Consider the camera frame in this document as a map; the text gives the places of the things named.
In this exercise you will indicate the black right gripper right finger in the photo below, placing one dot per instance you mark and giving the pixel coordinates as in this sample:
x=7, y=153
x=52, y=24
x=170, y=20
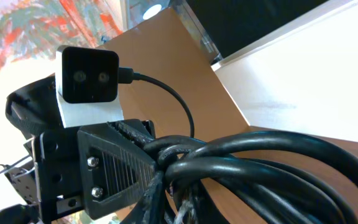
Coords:
x=206, y=211

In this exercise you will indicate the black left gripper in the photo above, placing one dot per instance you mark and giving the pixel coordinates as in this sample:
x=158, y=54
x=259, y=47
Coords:
x=99, y=168

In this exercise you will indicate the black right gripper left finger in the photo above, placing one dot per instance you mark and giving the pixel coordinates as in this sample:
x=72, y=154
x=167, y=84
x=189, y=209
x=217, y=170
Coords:
x=149, y=209

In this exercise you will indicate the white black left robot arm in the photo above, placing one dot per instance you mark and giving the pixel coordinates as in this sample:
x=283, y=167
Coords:
x=32, y=109

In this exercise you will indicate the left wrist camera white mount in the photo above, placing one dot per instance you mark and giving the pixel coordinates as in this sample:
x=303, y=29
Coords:
x=87, y=86

